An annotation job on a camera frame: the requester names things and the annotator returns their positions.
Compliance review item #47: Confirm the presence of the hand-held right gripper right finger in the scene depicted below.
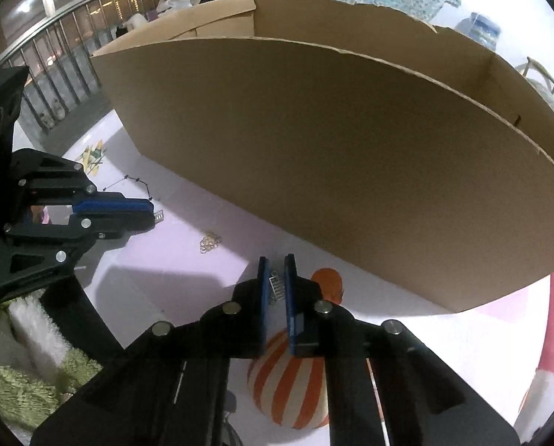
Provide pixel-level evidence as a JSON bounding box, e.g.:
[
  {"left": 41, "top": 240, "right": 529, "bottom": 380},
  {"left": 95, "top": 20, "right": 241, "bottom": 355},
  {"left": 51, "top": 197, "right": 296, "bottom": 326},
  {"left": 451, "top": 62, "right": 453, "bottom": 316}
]
[{"left": 284, "top": 253, "right": 522, "bottom": 446}]

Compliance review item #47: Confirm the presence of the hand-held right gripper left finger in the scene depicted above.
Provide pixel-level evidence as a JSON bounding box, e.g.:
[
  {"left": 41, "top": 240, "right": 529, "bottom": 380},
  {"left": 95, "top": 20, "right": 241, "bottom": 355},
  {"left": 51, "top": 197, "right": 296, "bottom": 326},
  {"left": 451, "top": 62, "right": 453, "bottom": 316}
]
[{"left": 30, "top": 256, "right": 271, "bottom": 446}]

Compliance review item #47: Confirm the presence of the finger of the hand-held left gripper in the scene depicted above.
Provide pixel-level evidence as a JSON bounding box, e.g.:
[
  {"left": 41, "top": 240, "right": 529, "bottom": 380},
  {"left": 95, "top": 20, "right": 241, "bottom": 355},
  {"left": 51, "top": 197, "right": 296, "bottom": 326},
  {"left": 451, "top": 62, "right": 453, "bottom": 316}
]
[
  {"left": 10, "top": 149, "right": 154, "bottom": 215},
  {"left": 0, "top": 214, "right": 157, "bottom": 303}
]

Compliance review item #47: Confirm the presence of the brown cardboard box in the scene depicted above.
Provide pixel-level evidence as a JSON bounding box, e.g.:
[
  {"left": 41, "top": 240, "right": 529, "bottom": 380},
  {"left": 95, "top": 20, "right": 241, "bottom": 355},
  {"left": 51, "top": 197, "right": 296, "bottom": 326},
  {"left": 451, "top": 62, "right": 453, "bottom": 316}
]
[{"left": 90, "top": 0, "right": 554, "bottom": 314}]

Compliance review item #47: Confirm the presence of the white printed table cover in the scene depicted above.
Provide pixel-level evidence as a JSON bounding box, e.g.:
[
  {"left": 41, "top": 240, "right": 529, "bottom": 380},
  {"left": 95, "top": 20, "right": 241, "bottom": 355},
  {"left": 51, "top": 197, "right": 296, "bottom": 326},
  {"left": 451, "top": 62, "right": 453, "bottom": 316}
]
[{"left": 61, "top": 107, "right": 554, "bottom": 446}]

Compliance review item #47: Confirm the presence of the metal railing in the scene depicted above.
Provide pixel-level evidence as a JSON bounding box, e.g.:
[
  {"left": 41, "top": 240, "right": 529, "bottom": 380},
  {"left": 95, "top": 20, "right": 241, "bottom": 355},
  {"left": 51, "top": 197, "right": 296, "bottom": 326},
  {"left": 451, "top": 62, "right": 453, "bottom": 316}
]
[{"left": 0, "top": 0, "right": 166, "bottom": 135}]

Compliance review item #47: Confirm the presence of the green white fluffy cushion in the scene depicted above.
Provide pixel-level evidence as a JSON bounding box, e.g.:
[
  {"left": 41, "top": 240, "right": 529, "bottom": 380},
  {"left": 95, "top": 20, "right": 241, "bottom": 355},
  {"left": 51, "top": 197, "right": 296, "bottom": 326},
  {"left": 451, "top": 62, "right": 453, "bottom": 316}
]
[{"left": 0, "top": 288, "right": 103, "bottom": 433}]

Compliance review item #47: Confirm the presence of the wooden chair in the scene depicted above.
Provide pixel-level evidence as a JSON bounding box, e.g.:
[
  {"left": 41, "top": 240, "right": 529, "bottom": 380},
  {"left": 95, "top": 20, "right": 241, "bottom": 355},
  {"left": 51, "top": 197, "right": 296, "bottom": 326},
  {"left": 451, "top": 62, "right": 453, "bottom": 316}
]
[{"left": 519, "top": 56, "right": 554, "bottom": 98}]

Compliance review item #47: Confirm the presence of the thin black star necklace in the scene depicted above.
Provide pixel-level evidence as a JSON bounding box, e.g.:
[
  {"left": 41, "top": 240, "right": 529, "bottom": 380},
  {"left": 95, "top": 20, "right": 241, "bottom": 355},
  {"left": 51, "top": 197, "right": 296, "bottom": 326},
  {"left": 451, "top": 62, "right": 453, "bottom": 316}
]
[{"left": 103, "top": 174, "right": 154, "bottom": 203}]

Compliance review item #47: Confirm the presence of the gold ring chain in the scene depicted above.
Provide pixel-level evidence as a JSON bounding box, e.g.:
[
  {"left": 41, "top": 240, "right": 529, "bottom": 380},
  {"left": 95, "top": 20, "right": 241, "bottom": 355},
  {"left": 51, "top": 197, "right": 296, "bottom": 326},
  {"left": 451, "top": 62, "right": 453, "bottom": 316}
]
[{"left": 199, "top": 231, "right": 223, "bottom": 254}]

